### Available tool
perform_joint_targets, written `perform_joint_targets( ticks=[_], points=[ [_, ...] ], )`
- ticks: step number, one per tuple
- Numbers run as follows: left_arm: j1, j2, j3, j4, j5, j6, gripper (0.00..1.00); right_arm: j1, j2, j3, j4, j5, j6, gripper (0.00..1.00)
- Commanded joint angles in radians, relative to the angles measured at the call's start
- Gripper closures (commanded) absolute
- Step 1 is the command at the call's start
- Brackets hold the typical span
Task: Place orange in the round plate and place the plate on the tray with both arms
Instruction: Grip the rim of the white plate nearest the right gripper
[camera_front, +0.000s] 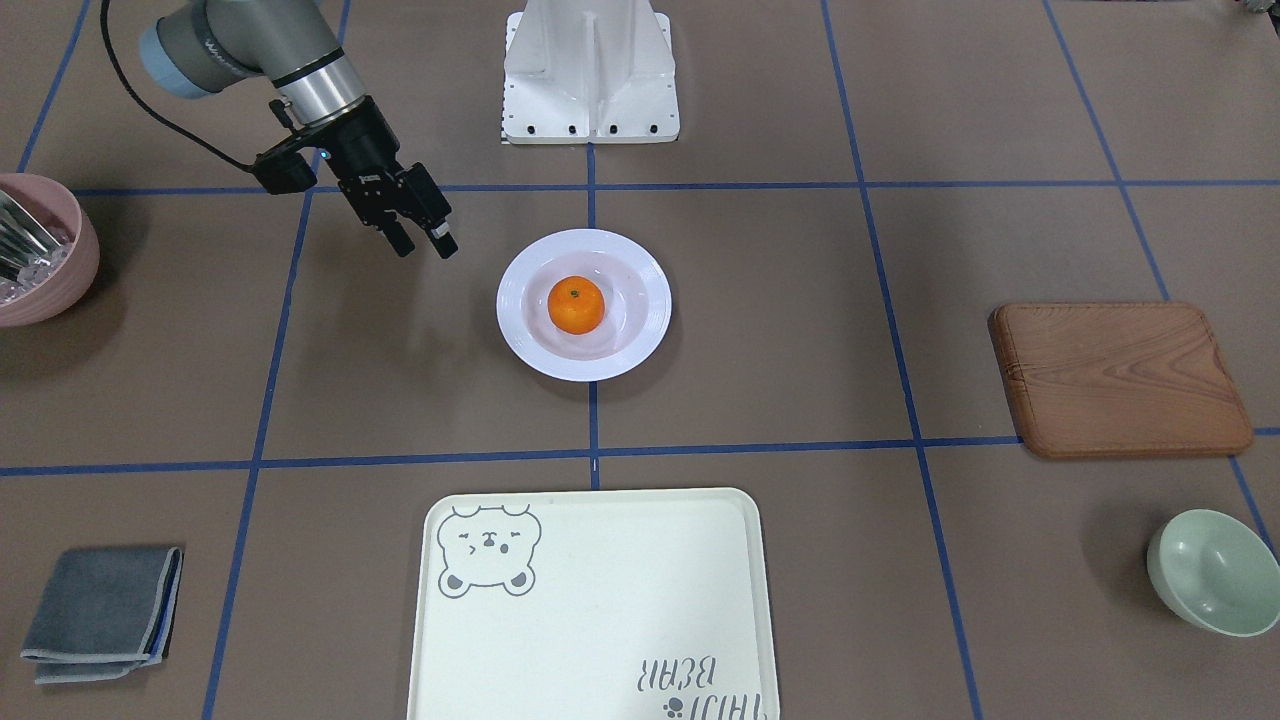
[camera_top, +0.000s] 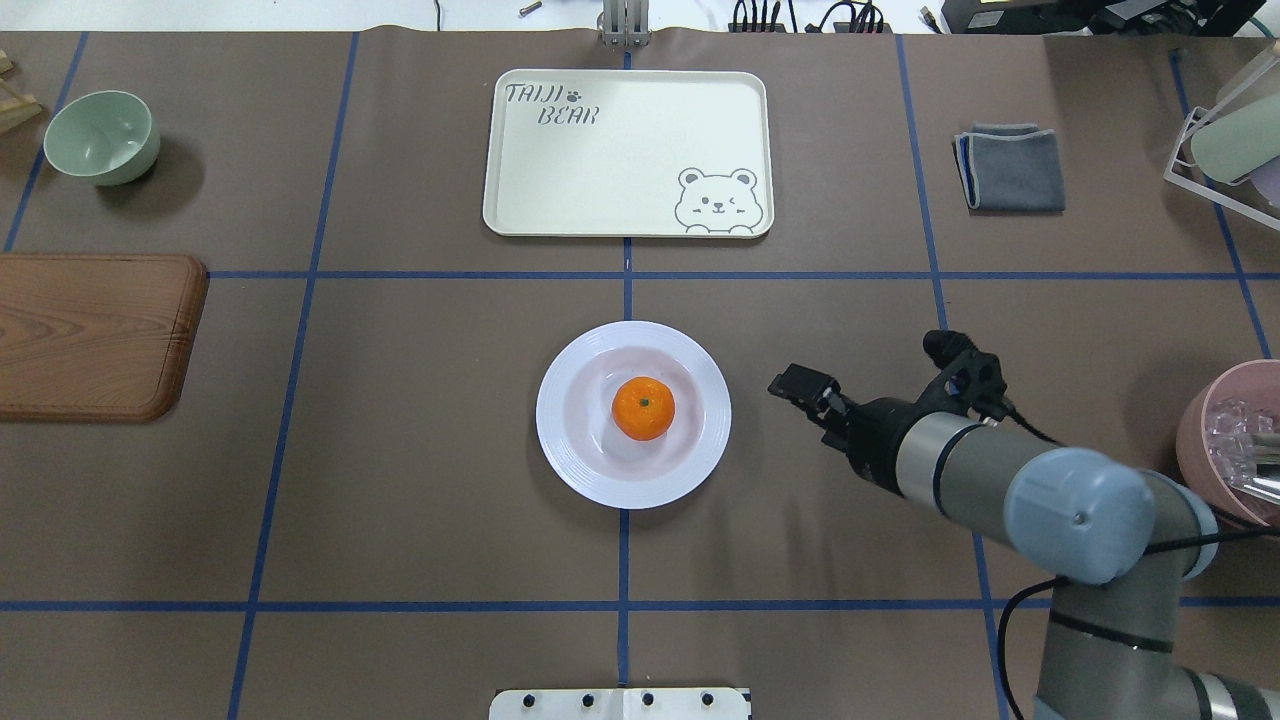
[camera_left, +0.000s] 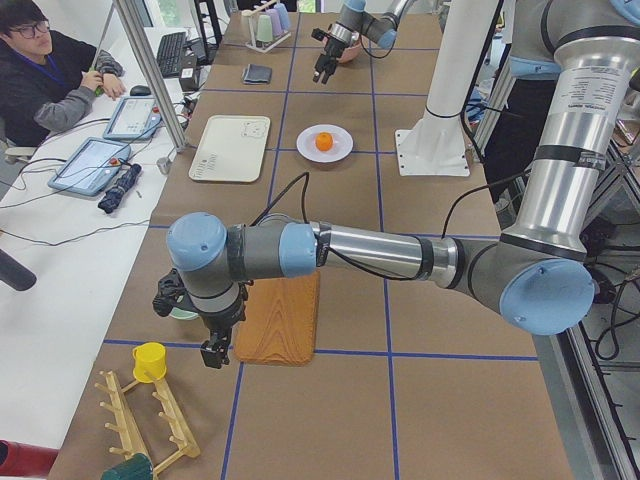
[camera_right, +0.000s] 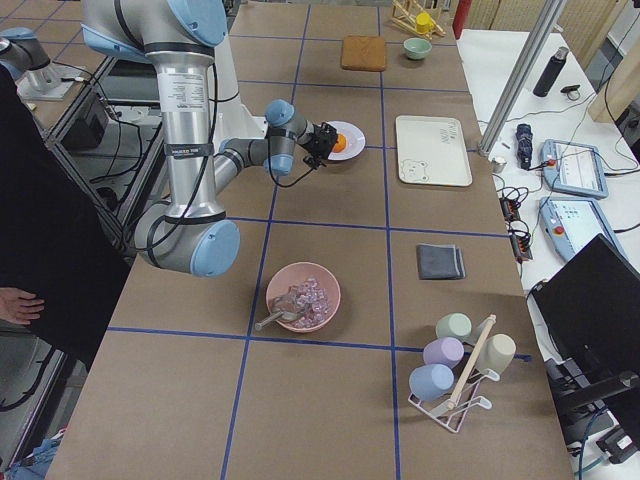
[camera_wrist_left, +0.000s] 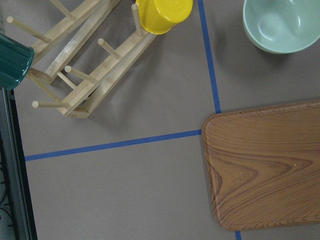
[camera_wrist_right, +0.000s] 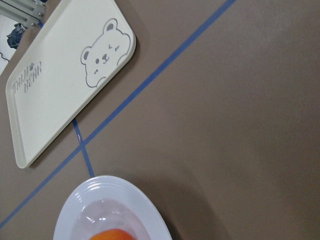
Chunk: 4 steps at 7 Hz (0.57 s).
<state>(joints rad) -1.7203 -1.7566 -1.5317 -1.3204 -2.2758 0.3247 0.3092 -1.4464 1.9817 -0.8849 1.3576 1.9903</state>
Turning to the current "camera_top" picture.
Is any white round plate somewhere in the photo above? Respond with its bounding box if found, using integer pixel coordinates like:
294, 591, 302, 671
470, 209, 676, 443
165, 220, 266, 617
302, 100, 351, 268
535, 322, 732, 510

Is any wooden mug rack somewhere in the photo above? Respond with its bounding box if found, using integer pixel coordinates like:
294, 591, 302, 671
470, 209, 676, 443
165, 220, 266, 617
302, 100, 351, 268
1, 50, 44, 135

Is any light green bowl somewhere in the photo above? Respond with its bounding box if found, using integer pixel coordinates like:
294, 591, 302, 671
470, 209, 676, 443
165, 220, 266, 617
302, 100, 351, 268
42, 90, 161, 187

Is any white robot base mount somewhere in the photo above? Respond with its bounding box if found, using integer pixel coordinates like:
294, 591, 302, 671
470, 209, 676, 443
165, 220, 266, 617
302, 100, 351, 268
488, 687, 753, 719

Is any clear ice cubes pile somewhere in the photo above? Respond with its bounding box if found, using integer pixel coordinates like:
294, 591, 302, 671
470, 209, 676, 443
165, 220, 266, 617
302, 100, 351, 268
1204, 398, 1279, 503

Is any metal scoop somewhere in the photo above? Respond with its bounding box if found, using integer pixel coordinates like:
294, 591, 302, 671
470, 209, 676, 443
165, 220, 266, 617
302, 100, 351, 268
1220, 432, 1279, 505

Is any aluminium frame post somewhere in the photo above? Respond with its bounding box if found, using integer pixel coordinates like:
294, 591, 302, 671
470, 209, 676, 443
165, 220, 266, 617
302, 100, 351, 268
596, 0, 652, 50

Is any orange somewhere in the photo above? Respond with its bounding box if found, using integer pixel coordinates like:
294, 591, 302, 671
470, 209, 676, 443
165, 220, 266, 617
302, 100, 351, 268
611, 375, 676, 442

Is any folded grey cloth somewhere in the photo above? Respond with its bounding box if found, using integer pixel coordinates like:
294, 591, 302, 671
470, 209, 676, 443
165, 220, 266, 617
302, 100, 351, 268
954, 123, 1066, 214

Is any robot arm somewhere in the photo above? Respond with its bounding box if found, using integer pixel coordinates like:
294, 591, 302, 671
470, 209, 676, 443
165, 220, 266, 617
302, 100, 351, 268
768, 329, 1277, 719

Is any pink bowl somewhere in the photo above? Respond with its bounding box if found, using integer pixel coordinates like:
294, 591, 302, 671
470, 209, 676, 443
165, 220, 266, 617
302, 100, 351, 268
1175, 359, 1279, 527

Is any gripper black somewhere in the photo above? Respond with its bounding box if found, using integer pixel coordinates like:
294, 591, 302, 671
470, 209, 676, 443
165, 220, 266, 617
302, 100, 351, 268
768, 331, 1009, 491

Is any green cup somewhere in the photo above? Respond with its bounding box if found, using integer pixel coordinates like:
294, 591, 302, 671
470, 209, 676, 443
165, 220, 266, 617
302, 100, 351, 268
1190, 94, 1279, 183

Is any cream bear tray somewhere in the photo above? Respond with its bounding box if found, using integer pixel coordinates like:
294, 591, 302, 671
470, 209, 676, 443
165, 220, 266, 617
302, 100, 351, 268
483, 68, 774, 240

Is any wooden cutting board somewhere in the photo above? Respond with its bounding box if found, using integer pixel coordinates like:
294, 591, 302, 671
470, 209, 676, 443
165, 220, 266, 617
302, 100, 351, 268
1, 252, 209, 423

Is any purple cup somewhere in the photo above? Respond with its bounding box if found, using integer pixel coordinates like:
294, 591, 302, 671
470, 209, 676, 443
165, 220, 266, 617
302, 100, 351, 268
1249, 158, 1280, 208

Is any white wire cup rack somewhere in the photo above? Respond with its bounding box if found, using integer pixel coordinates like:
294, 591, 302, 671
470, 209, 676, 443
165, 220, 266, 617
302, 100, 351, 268
1164, 38, 1279, 231

